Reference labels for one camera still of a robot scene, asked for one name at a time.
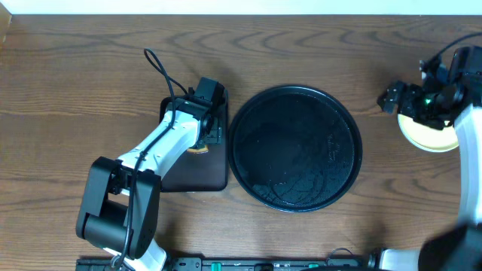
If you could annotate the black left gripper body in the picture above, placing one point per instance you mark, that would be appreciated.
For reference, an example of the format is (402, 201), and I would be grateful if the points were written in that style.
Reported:
(212, 132)

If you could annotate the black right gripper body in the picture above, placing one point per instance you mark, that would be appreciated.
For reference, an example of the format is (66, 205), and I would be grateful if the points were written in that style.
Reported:
(425, 108)

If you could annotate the green yellow sponge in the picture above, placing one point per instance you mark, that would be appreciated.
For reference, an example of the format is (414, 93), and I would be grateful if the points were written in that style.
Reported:
(199, 150)

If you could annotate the yellow plate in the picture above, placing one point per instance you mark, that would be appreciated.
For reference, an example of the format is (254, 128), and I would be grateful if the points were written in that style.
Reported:
(428, 139)

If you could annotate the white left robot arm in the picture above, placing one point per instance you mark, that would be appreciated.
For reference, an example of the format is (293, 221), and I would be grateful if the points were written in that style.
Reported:
(119, 209)

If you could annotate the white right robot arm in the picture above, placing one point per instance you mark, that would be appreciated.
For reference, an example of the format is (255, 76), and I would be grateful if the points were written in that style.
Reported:
(459, 248)

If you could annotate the black rectangular tray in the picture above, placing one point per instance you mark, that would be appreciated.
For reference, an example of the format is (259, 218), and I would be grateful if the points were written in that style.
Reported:
(201, 172)

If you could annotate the black round tray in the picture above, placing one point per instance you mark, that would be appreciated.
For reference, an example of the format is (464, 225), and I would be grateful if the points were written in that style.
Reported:
(294, 148)

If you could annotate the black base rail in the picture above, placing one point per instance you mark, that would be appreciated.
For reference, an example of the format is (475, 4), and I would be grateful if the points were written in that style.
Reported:
(339, 259)

